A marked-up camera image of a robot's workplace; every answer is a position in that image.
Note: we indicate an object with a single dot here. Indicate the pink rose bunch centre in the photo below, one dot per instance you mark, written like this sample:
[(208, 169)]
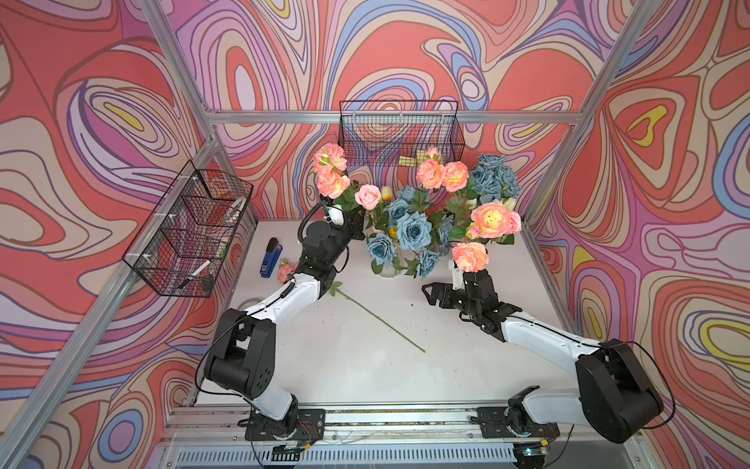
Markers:
[(433, 173)]

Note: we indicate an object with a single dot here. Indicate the yellow sponge in basket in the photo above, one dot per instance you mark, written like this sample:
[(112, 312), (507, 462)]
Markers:
[(413, 158)]

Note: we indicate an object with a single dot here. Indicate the pink rose stem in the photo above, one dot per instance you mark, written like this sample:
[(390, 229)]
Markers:
[(334, 182), (287, 274)]

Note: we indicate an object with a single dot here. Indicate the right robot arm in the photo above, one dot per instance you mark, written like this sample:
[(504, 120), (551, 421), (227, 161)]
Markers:
[(613, 394)]

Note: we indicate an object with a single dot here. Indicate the black wire basket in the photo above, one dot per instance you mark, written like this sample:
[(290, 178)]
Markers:
[(195, 224), (376, 133)]

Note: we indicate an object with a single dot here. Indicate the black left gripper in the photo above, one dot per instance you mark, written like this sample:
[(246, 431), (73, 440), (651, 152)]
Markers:
[(349, 223)]

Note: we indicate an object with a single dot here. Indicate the pink rose bunch right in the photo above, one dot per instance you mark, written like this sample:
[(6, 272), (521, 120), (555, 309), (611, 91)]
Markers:
[(490, 222)]

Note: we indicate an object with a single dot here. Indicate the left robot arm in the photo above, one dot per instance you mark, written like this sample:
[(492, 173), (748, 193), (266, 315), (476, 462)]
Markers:
[(241, 356)]

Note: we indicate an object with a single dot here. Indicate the pink rose bunch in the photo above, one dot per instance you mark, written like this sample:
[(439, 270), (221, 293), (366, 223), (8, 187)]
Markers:
[(433, 173), (490, 222)]

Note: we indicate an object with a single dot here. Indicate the black wire basket left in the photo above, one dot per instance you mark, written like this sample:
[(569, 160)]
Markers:
[(195, 224)]

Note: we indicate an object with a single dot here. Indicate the blue stapler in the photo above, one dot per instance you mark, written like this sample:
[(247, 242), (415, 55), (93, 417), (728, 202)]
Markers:
[(271, 257)]

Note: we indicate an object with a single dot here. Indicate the blue rose bouquet left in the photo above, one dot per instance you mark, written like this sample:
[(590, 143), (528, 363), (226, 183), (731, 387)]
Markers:
[(407, 236)]

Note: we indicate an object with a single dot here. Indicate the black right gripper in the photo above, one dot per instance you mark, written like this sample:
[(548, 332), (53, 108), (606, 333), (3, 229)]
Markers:
[(444, 288)]

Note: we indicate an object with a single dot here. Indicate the black wire basket back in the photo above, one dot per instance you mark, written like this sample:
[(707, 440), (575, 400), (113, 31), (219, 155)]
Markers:
[(376, 133)]

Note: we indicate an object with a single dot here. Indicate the blue rose bouquet right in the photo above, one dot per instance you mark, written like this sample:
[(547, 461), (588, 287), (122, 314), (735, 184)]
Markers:
[(494, 179)]

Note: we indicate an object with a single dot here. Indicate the white tape roll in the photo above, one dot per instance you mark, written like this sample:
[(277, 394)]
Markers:
[(249, 304)]

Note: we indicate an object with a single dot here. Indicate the blue rose bouquet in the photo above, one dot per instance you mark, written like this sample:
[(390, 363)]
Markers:
[(494, 179), (407, 236)]

